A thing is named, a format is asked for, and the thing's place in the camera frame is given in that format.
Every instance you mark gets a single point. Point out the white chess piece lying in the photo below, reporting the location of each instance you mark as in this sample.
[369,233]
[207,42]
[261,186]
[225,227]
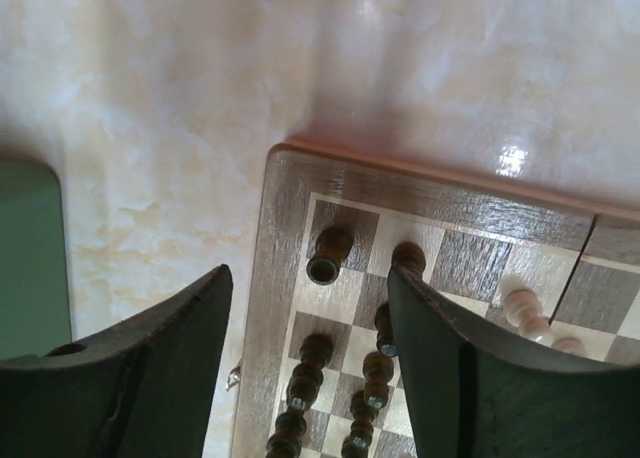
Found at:
[524,311]

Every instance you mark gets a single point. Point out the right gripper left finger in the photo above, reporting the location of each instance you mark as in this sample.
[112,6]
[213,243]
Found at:
[141,388]

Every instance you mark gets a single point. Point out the green plastic tray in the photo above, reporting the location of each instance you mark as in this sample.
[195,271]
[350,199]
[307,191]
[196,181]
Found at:
[35,311]

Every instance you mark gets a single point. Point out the wooden chess board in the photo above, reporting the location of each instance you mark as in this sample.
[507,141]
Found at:
[320,375]

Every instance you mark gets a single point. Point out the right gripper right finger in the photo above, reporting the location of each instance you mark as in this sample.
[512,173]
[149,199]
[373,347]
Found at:
[474,389]

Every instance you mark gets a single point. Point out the dark chess piece corner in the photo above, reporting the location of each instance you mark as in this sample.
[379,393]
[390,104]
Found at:
[331,250]

